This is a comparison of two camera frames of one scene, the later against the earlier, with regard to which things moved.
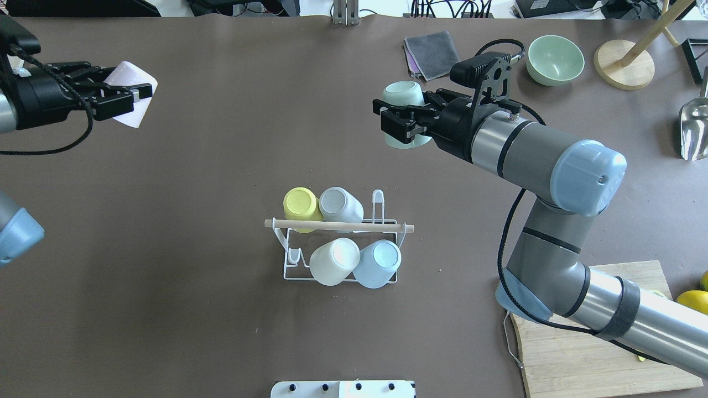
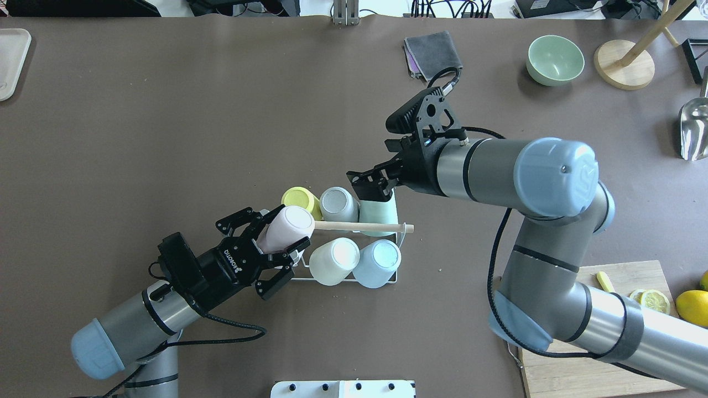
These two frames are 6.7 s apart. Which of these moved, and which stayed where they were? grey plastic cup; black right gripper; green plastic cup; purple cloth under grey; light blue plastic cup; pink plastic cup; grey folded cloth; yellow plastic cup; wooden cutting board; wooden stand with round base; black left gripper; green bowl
Moved: green plastic cup; pink plastic cup; black right gripper; black left gripper
Stayed: purple cloth under grey; light blue plastic cup; wooden cutting board; grey plastic cup; green bowl; yellow plastic cup; wooden stand with round base; grey folded cloth
